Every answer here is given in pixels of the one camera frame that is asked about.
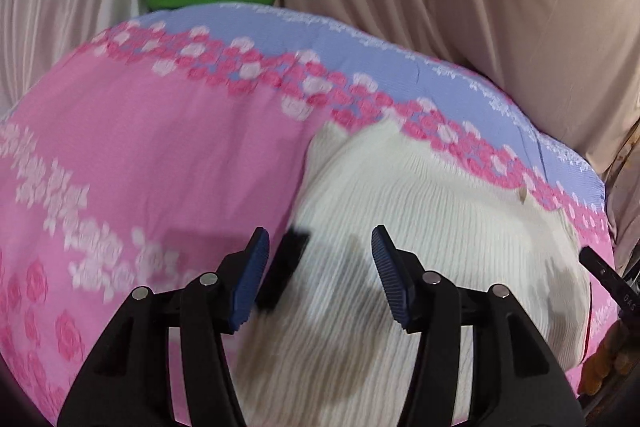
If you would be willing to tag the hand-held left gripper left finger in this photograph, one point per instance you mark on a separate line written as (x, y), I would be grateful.
(250, 282)

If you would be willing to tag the pink floral blanket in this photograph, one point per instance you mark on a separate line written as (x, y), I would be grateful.
(150, 147)

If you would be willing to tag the pale floral cloth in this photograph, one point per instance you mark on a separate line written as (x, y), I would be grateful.
(625, 197)

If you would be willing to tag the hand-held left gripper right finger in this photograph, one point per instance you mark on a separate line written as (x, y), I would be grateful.
(392, 277)

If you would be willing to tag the person's right hand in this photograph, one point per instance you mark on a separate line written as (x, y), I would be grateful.
(600, 367)

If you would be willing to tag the white red navy knit sweater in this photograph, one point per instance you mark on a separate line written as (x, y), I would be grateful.
(425, 217)

